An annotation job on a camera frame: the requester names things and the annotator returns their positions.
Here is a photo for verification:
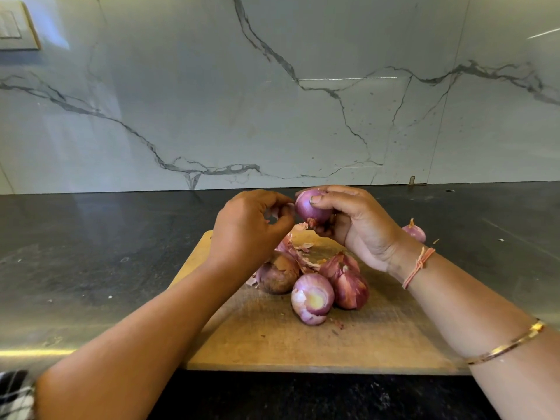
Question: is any person's left forearm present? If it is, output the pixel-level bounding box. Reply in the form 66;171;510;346
35;262;242;420

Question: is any person's right forearm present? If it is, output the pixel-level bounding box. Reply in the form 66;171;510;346
395;251;560;420

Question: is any black white plaid sleeve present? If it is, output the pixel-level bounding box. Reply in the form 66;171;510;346
0;370;36;420

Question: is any brownish red onion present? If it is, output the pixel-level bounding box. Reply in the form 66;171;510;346
256;255;302;296

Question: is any red onion with pale patch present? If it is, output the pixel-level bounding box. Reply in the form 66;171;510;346
290;272;336;326

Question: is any small red onion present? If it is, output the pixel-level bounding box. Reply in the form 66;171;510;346
402;218;428;244

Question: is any wooden cutting board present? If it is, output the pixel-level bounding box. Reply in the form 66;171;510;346
168;228;469;375

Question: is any pile of onion peels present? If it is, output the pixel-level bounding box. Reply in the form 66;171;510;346
245;223;362;287

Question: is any orange thread bracelet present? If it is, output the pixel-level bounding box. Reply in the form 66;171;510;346
402;246;437;291

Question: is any white wall switch plate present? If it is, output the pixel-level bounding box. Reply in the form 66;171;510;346
0;0;41;51

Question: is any person's left hand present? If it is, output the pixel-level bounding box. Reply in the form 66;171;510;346
206;188;299;278

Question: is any gold bangle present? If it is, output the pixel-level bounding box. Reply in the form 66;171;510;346
464;320;546;366

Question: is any person's right hand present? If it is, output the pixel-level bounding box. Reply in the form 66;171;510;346
308;185;423;275

